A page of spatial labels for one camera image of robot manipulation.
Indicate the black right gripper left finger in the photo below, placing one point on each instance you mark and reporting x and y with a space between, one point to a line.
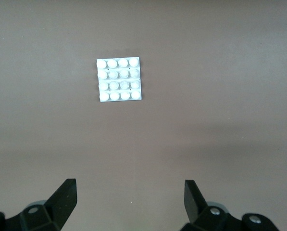
59 207

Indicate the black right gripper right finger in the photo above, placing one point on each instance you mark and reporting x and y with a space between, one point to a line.
193 204

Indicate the white studded base plate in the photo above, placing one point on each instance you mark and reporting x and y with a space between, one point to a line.
119 79

